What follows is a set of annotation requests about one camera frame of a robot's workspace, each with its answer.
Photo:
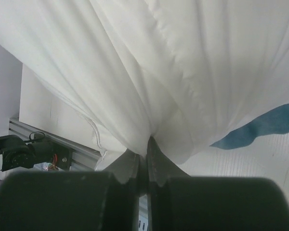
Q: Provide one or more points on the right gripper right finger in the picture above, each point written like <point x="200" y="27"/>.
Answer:
<point x="179" y="202"/>

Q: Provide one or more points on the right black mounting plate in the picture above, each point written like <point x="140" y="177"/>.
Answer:
<point x="55" y="156"/>

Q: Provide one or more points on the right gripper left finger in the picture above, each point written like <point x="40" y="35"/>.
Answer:
<point x="105" y="200"/>

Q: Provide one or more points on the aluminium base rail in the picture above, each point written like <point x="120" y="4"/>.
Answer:
<point x="83" y="158"/>

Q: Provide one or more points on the white pillow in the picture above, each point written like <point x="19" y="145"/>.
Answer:
<point x="186" y="72"/>

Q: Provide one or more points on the blue patterned pillowcase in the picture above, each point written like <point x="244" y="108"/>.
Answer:
<point x="275" y="121"/>

